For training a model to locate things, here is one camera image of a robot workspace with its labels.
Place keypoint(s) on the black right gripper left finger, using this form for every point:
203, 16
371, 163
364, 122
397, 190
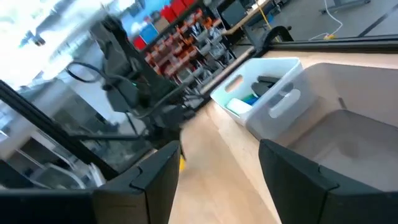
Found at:
149, 199

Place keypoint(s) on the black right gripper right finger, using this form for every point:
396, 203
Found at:
304, 199

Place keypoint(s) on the yellow tape roll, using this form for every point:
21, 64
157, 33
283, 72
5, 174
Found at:
182, 164

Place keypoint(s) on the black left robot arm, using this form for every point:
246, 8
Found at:
118, 62

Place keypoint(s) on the grey translucent plastic bin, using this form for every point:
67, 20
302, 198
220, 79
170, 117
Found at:
357, 93

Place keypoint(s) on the white plastic bin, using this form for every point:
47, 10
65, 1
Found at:
264, 67

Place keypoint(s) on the shelf with storage bins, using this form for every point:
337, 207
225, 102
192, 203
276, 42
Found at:
186, 40

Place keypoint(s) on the grey cart base bar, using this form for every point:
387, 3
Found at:
345, 3

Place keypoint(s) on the black aluminium table frame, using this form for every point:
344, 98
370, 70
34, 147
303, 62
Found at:
342, 43

